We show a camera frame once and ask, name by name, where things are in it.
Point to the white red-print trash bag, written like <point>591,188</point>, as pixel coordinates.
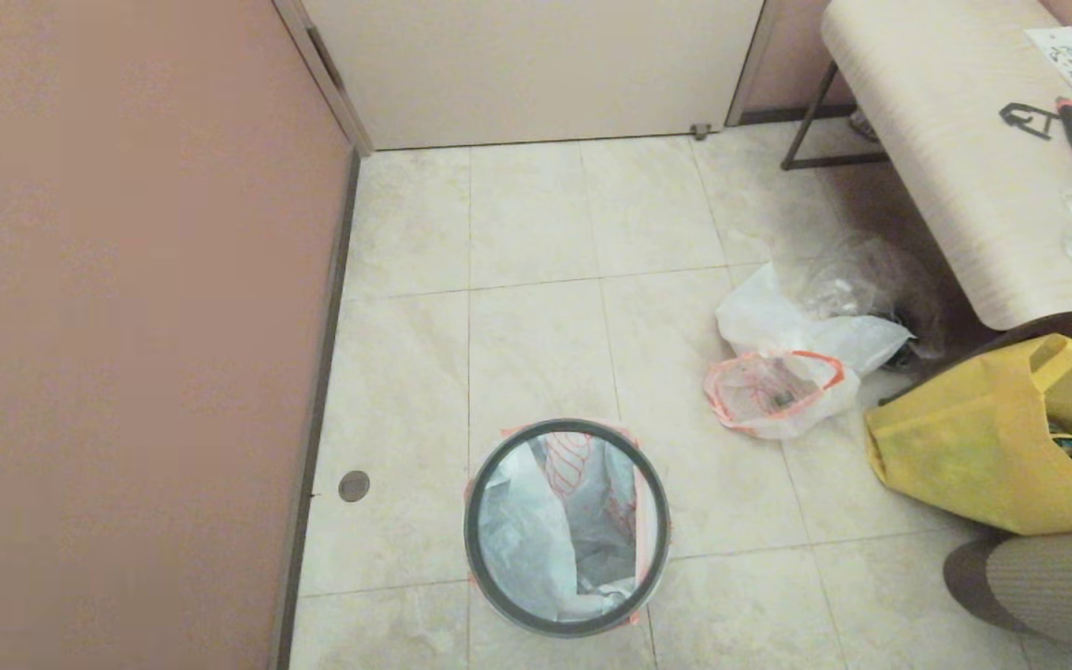
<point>536,540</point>
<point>806,326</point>

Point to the clear bag with black items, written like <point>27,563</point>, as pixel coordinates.
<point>871,274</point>

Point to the yellow fabric tote bag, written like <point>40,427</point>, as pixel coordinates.
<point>964,456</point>

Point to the round metal floor drain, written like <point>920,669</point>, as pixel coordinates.
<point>354,485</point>

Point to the small metal door stopper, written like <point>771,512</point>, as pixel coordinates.
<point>702,131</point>

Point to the white door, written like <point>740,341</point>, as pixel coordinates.
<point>536,65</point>

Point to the beige bench with metal legs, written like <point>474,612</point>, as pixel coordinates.
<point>945,121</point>

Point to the black metal hook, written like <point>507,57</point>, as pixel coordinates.
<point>1020,118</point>

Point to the beige ribbed bin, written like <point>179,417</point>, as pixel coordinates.
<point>1057,596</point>

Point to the grey wall baseboard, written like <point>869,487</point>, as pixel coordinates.
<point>331,279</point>

